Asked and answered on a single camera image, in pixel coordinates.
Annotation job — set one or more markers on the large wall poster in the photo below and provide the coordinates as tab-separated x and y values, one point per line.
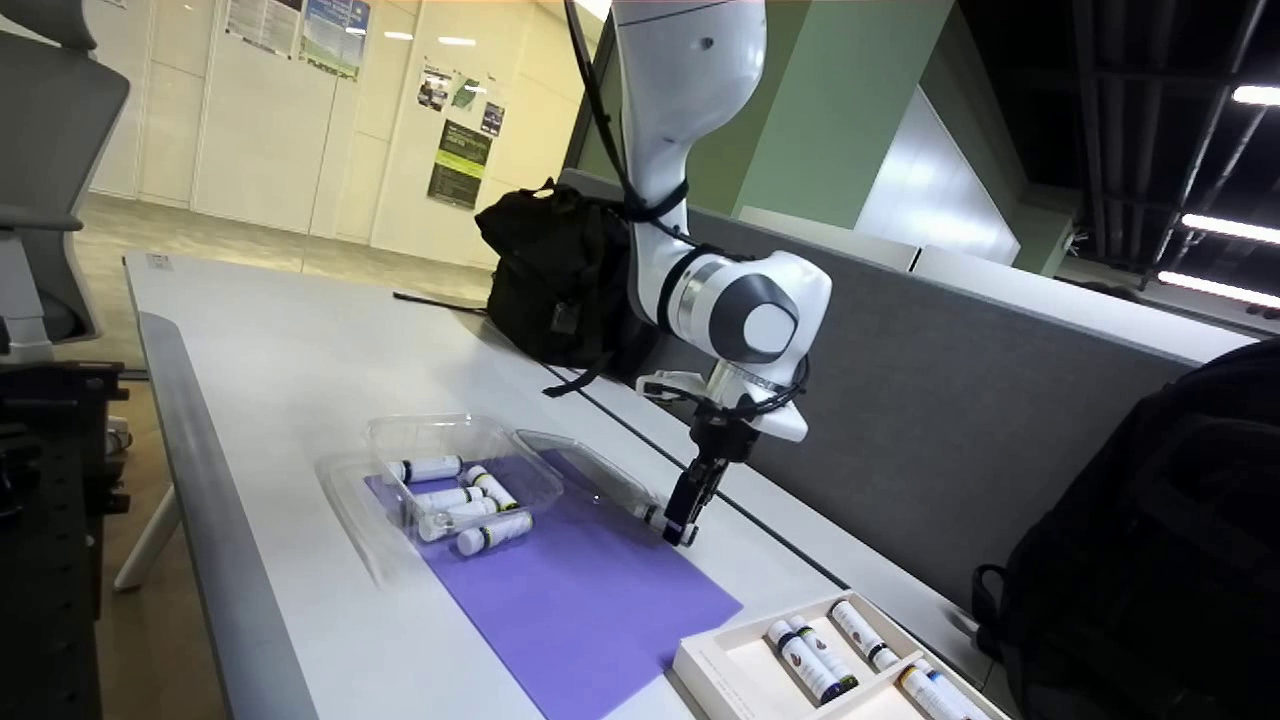
302	28

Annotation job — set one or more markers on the large black backpack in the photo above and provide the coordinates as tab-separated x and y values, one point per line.
1162	532

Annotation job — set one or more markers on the ceiling strip light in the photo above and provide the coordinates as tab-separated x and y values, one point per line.
1225	231
1217	290
1257	92

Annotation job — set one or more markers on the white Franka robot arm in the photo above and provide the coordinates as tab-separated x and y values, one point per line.
707	174

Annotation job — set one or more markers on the grey divider panel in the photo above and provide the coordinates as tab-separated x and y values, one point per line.
933	403

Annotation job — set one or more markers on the white bottle black band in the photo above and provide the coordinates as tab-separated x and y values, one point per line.
864	633
943	694
809	663

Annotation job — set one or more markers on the purple mat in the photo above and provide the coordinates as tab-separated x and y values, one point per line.
586	603

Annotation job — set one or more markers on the small black backpack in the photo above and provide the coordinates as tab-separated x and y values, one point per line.
562	273

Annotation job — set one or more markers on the dark green wall poster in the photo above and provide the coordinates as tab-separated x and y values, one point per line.
459	167

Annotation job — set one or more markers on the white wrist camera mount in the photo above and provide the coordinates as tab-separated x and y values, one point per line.
784	426

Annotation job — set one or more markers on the white table leg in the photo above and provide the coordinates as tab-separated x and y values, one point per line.
145	541

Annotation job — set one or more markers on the small white bottle black cap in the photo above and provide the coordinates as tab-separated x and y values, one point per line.
427	467
446	517
656	512
491	532
491	487

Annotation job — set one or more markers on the small wall photo sheets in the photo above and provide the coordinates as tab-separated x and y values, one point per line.
460	99

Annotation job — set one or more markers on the black side cabinet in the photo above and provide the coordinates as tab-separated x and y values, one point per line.
44	532

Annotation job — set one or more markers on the grey office chair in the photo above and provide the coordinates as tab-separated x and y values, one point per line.
41	160

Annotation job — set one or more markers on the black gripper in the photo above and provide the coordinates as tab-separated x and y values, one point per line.
726	432

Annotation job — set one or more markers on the clear plastic container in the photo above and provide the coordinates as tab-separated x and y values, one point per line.
446	482

